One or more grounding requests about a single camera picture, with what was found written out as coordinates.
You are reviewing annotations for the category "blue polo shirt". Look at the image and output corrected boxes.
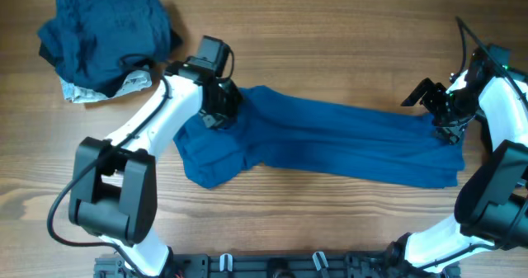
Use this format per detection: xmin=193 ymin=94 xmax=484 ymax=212
xmin=173 ymin=86 xmax=464 ymax=189

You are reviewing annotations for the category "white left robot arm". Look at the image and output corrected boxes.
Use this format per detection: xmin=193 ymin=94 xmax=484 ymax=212
xmin=68 ymin=62 xmax=243 ymax=277

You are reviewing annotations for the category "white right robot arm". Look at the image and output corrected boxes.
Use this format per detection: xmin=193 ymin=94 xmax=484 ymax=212
xmin=384 ymin=46 xmax=527 ymax=277

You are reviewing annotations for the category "grey white folded garment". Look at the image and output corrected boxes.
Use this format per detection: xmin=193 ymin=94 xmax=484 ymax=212
xmin=59 ymin=70 xmax=153 ymax=103

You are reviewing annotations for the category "dark blue folded garment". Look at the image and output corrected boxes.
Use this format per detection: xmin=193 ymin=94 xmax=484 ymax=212
xmin=37 ymin=0 xmax=173 ymax=90

